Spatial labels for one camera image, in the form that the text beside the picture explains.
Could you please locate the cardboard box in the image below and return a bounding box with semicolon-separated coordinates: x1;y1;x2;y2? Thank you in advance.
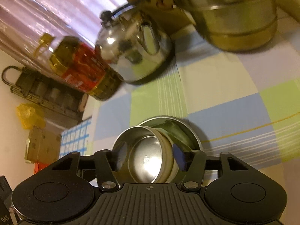
24;126;61;165

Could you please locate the cooking oil bottle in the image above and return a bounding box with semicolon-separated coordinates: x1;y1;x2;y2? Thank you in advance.
34;33;122;101

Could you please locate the checked tablecloth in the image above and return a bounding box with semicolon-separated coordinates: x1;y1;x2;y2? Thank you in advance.
84;10;299;224

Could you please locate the blue grid cloth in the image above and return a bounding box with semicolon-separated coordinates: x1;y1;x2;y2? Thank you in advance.
59;117;92;158

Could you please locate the dark metal rack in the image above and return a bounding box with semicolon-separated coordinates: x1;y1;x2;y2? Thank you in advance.
1;66;87;122

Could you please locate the cream plastic bowl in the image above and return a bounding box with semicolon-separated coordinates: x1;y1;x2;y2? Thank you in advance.
145;127;174;183

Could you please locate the orange red box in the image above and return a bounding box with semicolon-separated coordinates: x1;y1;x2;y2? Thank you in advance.
34;161;49;174

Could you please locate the yellow plastic bag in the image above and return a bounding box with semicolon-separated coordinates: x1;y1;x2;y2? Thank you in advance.
16;103;46;130

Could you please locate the large steel dish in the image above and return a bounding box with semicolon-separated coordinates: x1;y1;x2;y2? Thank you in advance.
138;115;203;151

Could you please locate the small steel pot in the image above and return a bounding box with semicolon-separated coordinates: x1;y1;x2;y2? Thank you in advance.
112;126;168;183

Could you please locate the stacked steel steamer pot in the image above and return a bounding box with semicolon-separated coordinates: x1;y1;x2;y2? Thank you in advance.
144;0;295;52

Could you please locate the purple curtain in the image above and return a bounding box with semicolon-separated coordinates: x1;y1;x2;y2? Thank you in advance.
1;0;127;78

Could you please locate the stainless steel kettle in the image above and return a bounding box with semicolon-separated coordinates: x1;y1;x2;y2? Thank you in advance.
95;4;174;85

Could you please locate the green square plate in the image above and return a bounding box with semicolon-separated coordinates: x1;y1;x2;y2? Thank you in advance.
154;120;200;150

